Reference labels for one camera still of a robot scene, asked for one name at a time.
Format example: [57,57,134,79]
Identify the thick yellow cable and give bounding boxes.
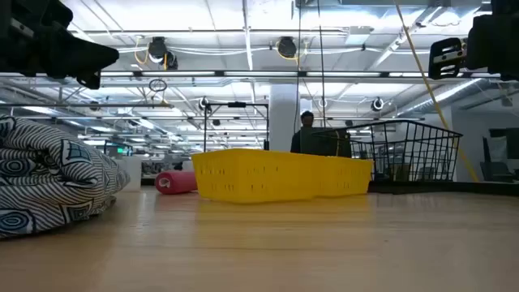
[392,0,480,183]

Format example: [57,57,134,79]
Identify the black metal table frame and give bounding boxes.
[367,180,519,195]

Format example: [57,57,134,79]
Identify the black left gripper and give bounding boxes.
[0,0,121,90]

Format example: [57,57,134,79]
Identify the dark office furniture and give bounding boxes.
[480,127,519,183]

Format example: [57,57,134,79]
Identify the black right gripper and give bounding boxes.
[428,0,519,81]

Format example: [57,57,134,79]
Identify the silver ventilation duct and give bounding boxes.
[397,79,487,118]

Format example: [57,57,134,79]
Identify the black hanging coiled cable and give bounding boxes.
[315,0,328,129]

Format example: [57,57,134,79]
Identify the thin black hanging cable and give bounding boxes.
[294,0,303,122]

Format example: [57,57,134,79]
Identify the person in dark clothes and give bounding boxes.
[299,127,353,158]

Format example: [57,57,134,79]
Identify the yellow slotted plastic bin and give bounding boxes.
[191,148,315,204]
[310,156,375,200]

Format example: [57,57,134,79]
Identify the pink bandage roll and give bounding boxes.
[155,170,199,195]

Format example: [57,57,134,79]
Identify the white cabinet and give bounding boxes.
[117,156,143,192]

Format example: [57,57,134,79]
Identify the dark wire basket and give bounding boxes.
[314,119,463,183]

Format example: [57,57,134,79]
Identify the patterned grey cloth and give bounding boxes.
[0,115,131,240]

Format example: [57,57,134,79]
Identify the black background rig frame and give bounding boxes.
[204,101,270,153]

